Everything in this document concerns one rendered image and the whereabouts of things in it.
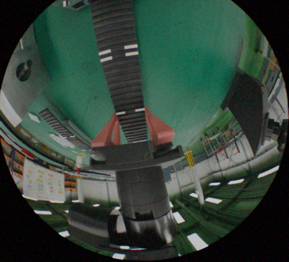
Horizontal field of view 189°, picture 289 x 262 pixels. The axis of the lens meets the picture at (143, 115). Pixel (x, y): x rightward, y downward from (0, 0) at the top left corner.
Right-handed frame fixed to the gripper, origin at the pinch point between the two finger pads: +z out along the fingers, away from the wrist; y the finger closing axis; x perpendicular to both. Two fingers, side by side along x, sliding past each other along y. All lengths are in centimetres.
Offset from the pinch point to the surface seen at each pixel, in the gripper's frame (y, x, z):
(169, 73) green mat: -7.7, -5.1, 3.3
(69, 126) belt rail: 17.5, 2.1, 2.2
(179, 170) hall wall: -342, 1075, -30
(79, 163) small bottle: 37.0, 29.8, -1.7
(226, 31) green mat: -20.9, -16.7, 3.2
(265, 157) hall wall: -753, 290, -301
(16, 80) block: 13.9, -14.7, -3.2
